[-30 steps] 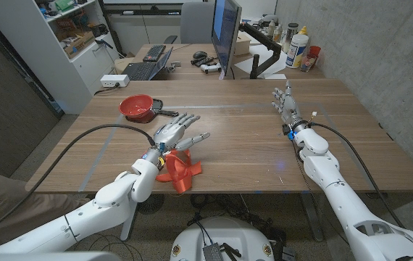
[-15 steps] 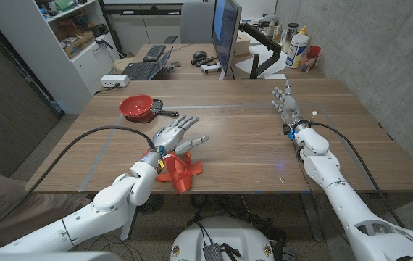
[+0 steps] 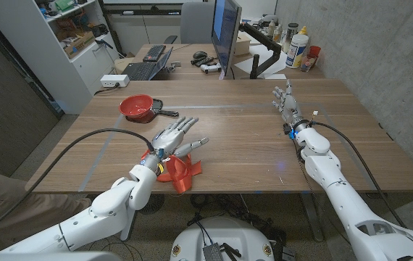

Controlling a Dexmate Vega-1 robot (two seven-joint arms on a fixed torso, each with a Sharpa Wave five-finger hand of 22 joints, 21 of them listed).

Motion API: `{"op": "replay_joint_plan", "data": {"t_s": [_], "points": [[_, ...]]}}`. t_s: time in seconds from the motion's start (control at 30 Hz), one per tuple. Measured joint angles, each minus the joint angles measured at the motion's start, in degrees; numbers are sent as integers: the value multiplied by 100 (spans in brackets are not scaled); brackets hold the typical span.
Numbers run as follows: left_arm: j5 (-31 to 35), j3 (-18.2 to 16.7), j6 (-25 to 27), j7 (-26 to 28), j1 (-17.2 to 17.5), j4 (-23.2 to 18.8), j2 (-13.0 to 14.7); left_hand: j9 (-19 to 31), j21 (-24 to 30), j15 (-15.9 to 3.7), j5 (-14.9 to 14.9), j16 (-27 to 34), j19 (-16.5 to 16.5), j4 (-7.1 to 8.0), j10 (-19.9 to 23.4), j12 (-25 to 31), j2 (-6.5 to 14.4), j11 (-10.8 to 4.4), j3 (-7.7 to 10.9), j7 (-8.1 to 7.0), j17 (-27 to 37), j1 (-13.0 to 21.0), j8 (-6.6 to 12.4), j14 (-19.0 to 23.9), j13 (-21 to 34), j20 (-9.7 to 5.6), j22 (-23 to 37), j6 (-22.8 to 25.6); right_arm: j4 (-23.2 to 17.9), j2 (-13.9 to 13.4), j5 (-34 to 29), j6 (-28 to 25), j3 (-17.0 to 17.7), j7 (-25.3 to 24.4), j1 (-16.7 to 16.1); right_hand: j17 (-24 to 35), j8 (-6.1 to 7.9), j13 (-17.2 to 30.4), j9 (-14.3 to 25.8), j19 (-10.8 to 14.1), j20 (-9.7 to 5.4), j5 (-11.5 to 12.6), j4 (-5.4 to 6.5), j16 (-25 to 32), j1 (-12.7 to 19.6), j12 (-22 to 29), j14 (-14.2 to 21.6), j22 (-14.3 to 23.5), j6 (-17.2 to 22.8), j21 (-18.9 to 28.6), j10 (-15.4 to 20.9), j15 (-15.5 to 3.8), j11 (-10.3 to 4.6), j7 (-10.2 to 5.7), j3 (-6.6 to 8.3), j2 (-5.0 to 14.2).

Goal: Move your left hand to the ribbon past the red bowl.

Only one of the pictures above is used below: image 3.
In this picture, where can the person's brown trouser leg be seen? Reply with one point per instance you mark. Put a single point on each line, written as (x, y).
(11, 206)

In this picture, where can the small black pan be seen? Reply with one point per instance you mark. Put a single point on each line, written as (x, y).
(157, 106)

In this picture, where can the clear drinking glass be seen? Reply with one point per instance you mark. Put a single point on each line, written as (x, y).
(308, 63)

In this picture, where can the yellow cap bottle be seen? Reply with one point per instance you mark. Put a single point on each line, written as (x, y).
(303, 30)

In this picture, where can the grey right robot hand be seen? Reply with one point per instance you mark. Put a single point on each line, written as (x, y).
(290, 107)

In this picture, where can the white power strip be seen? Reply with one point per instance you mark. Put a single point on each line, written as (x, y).
(114, 80)

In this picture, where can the black computer monitor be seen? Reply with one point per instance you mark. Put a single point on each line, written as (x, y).
(226, 32)

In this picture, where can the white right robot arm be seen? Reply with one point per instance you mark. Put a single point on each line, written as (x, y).
(348, 203)

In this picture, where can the cardboard box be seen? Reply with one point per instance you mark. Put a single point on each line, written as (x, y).
(79, 43)

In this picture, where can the grey heatsink module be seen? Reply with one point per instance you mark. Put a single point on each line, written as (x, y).
(212, 253)

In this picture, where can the black computer mouse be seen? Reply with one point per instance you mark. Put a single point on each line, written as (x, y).
(199, 54)

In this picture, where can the white paper sheets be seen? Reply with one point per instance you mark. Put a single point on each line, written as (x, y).
(244, 65)

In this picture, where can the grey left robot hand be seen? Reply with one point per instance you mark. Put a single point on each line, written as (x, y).
(168, 139)

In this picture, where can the black round fan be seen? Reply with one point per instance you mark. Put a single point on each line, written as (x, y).
(154, 203)

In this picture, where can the white wipes canister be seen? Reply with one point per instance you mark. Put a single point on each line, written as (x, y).
(296, 50)

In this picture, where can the white game controller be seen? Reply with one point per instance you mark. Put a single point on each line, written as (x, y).
(210, 67)

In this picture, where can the clear jar with dark lid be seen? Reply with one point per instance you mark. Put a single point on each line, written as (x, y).
(290, 34)

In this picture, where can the grey table leg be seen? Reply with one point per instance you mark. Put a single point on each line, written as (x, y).
(311, 217)
(128, 226)

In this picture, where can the small wooden box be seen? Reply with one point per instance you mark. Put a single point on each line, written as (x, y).
(243, 44)

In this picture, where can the orange ribbon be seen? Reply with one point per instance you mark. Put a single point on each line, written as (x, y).
(181, 174)

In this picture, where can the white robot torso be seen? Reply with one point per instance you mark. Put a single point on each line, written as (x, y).
(224, 235)

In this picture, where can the red cup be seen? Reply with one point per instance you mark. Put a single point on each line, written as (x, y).
(315, 51)

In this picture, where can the black keyboard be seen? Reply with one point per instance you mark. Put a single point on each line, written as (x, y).
(141, 70)
(154, 53)

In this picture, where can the grey office chair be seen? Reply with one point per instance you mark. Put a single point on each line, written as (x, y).
(195, 21)

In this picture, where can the white shelf cabinet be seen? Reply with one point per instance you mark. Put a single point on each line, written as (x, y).
(79, 79)

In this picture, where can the black remote control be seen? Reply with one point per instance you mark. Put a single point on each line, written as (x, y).
(203, 61)

